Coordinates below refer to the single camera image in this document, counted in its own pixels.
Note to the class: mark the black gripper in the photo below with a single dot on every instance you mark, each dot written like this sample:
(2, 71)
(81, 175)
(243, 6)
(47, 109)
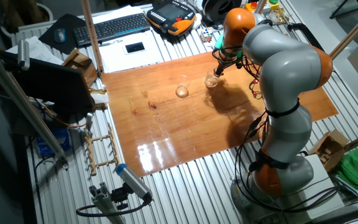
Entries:
(224, 63)

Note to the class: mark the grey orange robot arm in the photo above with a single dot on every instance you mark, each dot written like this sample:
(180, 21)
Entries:
(291, 71)

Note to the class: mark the clear glass beaker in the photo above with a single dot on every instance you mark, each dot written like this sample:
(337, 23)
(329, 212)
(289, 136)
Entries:
(182, 91)
(210, 83)

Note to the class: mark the green wrist adapter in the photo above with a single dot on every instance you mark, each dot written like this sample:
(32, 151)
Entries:
(218, 43)

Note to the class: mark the small white eraser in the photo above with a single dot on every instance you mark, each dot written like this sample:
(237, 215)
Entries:
(209, 44)

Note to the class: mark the colourful puzzle cube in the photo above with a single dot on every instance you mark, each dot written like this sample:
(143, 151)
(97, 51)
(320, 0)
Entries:
(206, 35)

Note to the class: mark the white figurine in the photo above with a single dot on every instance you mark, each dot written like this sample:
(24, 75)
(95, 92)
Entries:
(197, 20)

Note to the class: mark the black round spool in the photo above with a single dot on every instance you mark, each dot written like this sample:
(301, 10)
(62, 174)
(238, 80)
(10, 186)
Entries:
(219, 9)

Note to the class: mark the orange box with red button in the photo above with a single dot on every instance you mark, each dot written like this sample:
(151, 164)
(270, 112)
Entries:
(251, 6)

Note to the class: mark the orange black teach pendant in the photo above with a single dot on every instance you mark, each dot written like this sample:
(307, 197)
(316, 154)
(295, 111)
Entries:
(169, 14)

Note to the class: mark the upright stand pole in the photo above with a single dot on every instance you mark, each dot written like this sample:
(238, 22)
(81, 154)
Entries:
(260, 5)

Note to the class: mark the wooden board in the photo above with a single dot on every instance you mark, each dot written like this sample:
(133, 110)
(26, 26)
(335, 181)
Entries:
(172, 133)

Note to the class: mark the brass fitting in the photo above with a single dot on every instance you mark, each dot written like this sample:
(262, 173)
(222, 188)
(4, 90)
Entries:
(280, 14)

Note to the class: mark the yellow button box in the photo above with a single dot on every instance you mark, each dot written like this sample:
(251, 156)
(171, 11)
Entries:
(273, 6)

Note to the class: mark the white smartphone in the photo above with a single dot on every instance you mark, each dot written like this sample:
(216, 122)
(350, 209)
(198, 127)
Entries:
(134, 47)

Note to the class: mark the white printed paper sheet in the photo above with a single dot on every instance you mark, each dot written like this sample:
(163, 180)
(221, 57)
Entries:
(120, 63)

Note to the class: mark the black computer keyboard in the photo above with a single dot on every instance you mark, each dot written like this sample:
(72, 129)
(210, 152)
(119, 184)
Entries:
(110, 29)

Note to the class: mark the wooden rack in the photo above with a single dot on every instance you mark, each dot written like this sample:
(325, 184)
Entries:
(113, 146)

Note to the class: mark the cardboard box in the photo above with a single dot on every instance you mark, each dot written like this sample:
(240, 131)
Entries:
(328, 149)

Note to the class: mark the white robot platform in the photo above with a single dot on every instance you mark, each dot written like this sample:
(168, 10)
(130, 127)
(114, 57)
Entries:
(315, 168)

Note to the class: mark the wooden block stand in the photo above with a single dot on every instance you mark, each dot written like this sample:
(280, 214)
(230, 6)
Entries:
(82, 67)

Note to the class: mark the black mouse pad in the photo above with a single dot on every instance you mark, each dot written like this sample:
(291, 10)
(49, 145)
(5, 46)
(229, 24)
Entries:
(70, 20)

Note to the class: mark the black monitor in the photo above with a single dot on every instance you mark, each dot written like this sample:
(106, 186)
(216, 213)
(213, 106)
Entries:
(51, 84)

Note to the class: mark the blue packet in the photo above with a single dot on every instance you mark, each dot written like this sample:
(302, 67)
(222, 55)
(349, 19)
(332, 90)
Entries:
(54, 141)

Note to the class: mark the aluminium profile beam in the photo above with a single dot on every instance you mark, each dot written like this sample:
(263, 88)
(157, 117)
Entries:
(20, 102)

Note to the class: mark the silver depth camera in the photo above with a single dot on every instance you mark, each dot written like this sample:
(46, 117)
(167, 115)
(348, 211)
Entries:
(23, 54)
(134, 182)

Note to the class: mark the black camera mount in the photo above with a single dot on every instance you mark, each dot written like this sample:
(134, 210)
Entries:
(120, 196)

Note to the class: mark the short aluminium profile post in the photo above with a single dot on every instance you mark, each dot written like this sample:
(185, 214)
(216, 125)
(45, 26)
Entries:
(104, 202)

